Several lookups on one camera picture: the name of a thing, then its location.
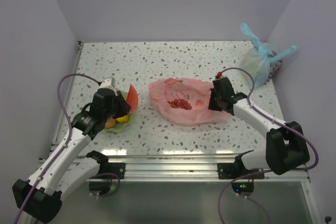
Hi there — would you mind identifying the left black base bracket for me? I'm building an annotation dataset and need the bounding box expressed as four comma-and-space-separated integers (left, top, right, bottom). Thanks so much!
86, 151, 125, 179

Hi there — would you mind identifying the green plastic plate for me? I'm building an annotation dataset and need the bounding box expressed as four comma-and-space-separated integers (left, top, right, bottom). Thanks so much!
106, 91, 136, 133

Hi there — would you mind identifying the red fruit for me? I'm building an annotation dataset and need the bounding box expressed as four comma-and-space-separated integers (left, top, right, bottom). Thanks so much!
104, 119, 116, 130

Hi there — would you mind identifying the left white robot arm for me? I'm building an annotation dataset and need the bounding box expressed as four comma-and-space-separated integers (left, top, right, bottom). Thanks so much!
12, 88, 138, 223

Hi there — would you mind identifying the red grape bunch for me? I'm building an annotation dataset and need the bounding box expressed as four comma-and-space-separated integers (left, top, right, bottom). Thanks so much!
167, 99, 192, 110

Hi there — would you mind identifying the blue knotted plastic bag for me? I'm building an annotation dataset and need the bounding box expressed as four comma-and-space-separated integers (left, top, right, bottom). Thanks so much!
239, 23, 298, 87

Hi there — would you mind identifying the pink plastic bag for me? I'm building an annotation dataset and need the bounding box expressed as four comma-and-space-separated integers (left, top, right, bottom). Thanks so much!
149, 78, 230, 126

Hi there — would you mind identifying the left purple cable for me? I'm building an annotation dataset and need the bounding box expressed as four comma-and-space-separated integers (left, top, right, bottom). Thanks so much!
13, 73, 121, 224

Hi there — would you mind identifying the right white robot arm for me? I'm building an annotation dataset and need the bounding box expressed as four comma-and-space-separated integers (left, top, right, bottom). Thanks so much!
208, 77, 310, 178

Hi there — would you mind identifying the right black base bracket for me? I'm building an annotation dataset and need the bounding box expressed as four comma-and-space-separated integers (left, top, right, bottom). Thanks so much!
217, 151, 252, 179

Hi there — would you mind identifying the yellow bell pepper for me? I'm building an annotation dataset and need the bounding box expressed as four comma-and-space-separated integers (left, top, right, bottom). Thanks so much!
116, 114, 130, 123

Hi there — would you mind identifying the black base bracket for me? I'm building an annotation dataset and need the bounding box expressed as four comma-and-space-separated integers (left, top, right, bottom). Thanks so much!
86, 151, 125, 179
217, 151, 252, 179

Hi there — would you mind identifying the aluminium mounting rail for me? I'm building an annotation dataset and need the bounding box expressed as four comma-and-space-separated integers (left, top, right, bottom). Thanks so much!
34, 142, 310, 182

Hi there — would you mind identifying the watermelon slice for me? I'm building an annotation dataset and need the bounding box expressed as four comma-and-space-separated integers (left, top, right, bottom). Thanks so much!
126, 85, 139, 113

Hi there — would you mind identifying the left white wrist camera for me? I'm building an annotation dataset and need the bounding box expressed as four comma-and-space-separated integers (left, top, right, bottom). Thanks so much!
99, 76, 118, 95

